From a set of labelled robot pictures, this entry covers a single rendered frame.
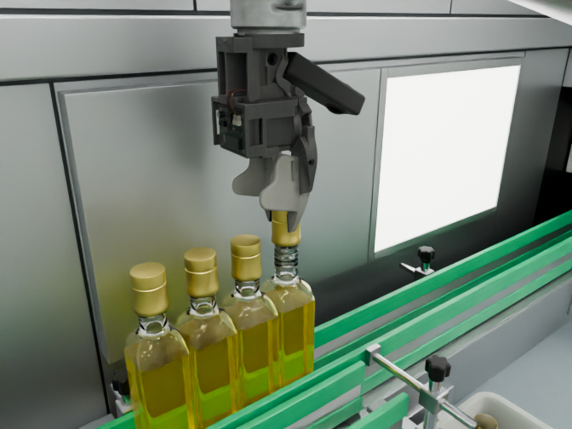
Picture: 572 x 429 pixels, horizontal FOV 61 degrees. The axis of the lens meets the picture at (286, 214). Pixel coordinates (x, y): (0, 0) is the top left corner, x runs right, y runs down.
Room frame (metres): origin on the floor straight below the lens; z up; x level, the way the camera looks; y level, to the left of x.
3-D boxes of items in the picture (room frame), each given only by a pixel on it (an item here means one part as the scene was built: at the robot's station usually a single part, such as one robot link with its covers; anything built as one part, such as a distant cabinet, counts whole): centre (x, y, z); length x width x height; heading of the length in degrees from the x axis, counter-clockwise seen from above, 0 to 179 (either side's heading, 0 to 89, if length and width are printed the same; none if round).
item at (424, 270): (0.80, -0.24, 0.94); 0.07 x 0.04 x 0.13; 37
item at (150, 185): (0.79, -0.12, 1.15); 0.90 x 0.03 x 0.34; 127
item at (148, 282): (0.42, 0.14, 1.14); 0.04 x 0.04 x 0.04
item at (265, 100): (0.51, 0.02, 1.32); 0.09 x 0.08 x 0.12; 125
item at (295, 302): (0.53, 0.00, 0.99); 0.06 x 0.06 x 0.21; 37
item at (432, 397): (0.49, -0.17, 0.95); 0.17 x 0.03 x 0.12; 37
